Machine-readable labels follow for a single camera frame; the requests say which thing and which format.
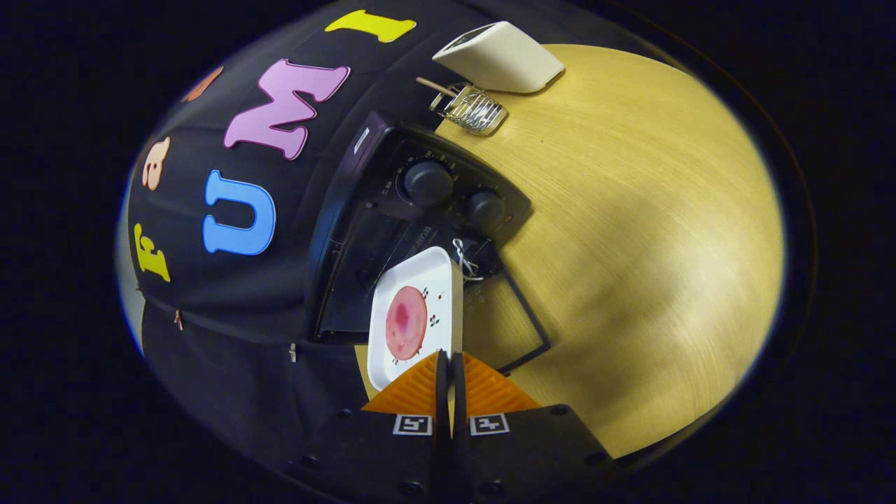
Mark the wooden stick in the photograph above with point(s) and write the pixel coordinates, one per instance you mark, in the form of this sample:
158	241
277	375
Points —
434	86

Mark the white bread toaster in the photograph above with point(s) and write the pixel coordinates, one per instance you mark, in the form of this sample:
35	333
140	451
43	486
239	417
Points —
500	59

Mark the black backdrop cloth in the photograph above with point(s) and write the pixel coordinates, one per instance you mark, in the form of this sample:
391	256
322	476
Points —
210	336

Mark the pink round ham slice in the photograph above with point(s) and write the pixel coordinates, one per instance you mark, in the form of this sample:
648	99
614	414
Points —
406	322

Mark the white rectangular plate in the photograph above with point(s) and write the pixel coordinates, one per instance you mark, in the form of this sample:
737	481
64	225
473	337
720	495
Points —
430	273

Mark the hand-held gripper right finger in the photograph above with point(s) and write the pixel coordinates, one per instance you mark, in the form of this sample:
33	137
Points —
525	455

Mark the black toaster oven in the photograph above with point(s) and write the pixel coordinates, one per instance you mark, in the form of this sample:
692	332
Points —
371	210

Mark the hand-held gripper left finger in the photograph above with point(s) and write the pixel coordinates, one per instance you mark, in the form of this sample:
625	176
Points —
378	462

